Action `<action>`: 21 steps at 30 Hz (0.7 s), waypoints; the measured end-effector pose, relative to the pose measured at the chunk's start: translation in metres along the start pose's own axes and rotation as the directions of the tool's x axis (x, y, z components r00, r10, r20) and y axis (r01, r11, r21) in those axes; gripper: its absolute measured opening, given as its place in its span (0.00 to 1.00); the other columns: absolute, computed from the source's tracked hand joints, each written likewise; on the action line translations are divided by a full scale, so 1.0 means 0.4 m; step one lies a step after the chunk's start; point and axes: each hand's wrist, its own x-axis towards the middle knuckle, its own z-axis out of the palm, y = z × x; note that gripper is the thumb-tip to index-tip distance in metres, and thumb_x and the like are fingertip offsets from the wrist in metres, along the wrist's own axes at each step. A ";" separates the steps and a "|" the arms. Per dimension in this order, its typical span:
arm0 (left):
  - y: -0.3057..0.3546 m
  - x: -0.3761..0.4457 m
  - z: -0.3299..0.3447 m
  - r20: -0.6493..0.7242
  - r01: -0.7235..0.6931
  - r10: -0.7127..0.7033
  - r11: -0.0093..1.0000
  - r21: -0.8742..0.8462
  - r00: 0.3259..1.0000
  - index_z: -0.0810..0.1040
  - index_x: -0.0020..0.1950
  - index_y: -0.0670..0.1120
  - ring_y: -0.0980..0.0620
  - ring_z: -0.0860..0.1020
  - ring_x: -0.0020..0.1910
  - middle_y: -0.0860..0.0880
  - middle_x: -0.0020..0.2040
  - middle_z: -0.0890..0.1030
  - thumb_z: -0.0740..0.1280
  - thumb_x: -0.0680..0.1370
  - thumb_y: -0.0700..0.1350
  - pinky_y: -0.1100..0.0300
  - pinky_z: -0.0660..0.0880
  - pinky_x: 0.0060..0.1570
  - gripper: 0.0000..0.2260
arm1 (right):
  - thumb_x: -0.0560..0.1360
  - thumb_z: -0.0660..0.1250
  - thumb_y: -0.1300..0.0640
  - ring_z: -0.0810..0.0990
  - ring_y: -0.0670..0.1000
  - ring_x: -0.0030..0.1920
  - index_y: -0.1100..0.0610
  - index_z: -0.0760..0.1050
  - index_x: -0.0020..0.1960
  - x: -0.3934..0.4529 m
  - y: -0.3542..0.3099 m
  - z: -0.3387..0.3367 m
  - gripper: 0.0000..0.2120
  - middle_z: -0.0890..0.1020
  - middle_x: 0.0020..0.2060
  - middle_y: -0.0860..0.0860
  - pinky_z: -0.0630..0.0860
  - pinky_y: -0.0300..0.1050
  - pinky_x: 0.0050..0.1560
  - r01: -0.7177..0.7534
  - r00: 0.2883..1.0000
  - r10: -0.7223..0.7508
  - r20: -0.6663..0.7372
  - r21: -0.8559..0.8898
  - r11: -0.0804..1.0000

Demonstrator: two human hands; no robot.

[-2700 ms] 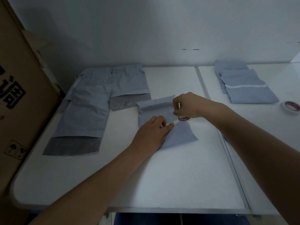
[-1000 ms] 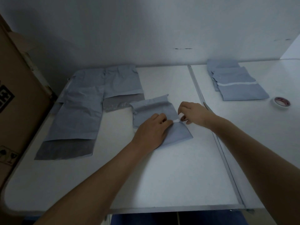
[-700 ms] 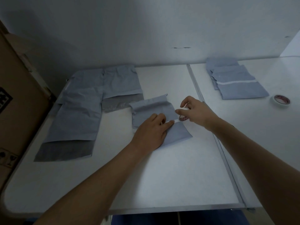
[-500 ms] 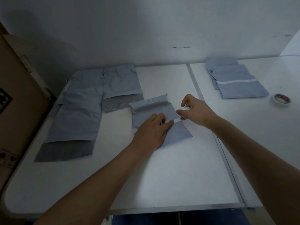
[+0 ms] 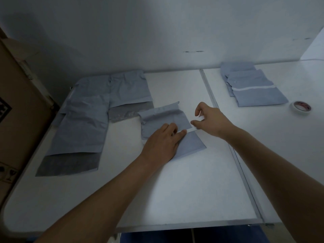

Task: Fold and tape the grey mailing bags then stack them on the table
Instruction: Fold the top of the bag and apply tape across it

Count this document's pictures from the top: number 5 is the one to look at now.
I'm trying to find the plain blue fabric piece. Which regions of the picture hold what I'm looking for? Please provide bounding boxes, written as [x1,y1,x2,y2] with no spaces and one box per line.
[220,62,257,97]

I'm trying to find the person's left hand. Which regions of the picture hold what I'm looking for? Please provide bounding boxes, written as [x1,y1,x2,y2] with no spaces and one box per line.
[140,123,188,165]

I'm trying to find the blue fabric piece white strip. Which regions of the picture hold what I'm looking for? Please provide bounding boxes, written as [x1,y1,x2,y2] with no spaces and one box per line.
[226,69,289,107]

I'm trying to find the person's right forearm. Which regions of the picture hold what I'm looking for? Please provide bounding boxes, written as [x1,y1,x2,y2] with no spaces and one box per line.
[221,126,324,243]

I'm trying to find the long grey interfacing sheet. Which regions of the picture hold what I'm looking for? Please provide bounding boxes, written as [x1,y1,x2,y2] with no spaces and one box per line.
[35,151,100,177]

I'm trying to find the short blue fabric panel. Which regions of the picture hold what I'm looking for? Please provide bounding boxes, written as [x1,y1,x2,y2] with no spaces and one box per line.
[108,69,154,108]

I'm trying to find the small blue fabric piece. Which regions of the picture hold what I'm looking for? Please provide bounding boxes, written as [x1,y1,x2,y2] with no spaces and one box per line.
[138,101,207,161]

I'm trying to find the person's left forearm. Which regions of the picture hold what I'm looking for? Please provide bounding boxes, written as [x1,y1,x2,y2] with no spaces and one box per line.
[35,153,169,243]

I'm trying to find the short grey interfacing sheet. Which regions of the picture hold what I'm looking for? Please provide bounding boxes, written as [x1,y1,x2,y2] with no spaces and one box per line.
[108,101,155,123]

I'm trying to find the brown cardboard box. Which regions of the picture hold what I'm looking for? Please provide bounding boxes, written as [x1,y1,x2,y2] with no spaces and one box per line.
[0,27,60,209]

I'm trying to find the white tape roll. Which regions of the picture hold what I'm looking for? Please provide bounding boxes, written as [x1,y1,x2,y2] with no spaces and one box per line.
[290,101,312,115]

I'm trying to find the person's blue trousers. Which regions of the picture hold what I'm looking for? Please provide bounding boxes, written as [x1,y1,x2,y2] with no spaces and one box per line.
[120,225,272,243]

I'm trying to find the long blue fabric panel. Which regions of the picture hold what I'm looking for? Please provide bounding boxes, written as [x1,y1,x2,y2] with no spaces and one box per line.
[45,75,112,156]

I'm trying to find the person's right hand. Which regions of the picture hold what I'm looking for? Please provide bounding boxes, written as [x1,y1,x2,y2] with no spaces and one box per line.
[190,102,237,140]

